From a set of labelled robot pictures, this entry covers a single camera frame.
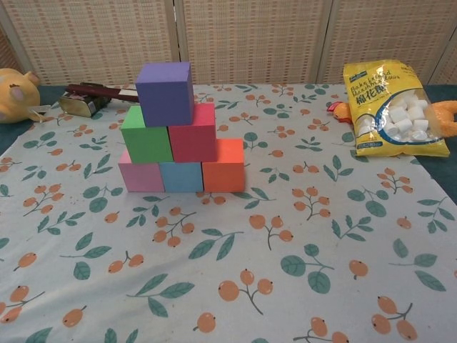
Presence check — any floral printed tablecloth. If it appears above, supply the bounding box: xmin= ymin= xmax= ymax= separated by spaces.
xmin=0 ymin=83 xmax=457 ymax=343

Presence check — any light blue foam cube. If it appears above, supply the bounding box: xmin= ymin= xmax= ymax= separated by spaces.
xmin=159 ymin=161 xmax=204 ymax=194

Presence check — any green foam cube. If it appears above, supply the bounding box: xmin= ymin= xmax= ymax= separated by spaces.
xmin=120 ymin=106 xmax=174 ymax=164

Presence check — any yellow marshmallow bag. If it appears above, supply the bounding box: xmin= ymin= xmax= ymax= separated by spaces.
xmin=342 ymin=59 xmax=451 ymax=157

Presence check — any pink foam cube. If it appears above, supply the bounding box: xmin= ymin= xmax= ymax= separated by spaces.
xmin=118 ymin=149 xmax=166 ymax=194

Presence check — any red foam cube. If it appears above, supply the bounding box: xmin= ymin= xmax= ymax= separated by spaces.
xmin=167 ymin=103 xmax=218 ymax=163

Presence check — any purple foam cube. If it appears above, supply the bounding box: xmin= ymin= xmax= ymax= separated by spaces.
xmin=135 ymin=61 xmax=196 ymax=128

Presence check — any small metal tin box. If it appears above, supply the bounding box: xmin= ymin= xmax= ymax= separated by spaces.
xmin=58 ymin=91 xmax=112 ymax=119

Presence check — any yellow rubber chicken toy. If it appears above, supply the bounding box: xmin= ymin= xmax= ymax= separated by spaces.
xmin=327 ymin=99 xmax=457 ymax=139

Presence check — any orange foam cube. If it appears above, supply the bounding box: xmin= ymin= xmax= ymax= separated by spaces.
xmin=201 ymin=138 xmax=246 ymax=193

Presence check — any woven bamboo folding screen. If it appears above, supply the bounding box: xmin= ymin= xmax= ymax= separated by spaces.
xmin=0 ymin=0 xmax=457 ymax=86

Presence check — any yellow plush animal toy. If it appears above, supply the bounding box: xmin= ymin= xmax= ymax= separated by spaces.
xmin=0 ymin=67 xmax=51 ymax=124

